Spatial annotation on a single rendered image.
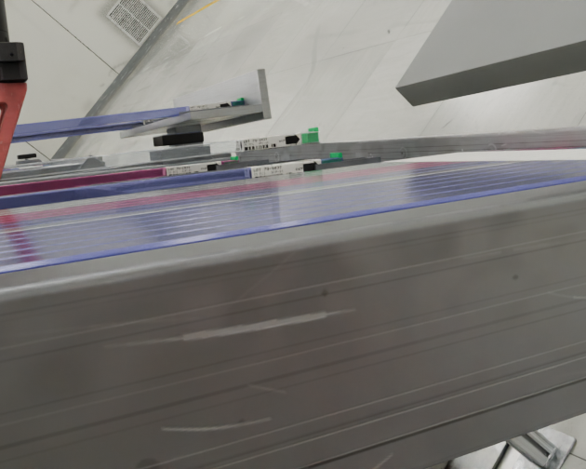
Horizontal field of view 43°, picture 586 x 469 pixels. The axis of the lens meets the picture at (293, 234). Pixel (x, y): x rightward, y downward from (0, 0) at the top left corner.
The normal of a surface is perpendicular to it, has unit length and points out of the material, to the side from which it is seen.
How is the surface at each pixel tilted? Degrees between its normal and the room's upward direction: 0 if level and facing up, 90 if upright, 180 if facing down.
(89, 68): 90
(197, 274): 90
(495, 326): 90
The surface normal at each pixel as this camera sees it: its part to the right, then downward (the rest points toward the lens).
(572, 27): -0.70, -0.59
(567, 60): -0.53, 0.80
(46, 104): 0.44, 0.08
